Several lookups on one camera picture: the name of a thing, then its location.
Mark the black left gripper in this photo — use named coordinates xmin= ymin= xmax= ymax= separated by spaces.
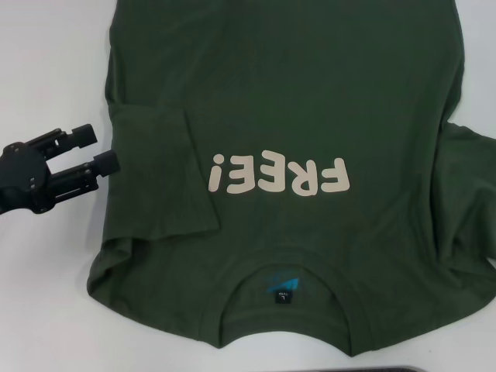
xmin=0 ymin=123 xmax=120 ymax=216

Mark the dark green FREE t-shirt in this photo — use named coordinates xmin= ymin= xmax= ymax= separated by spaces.
xmin=88 ymin=0 xmax=496 ymax=360

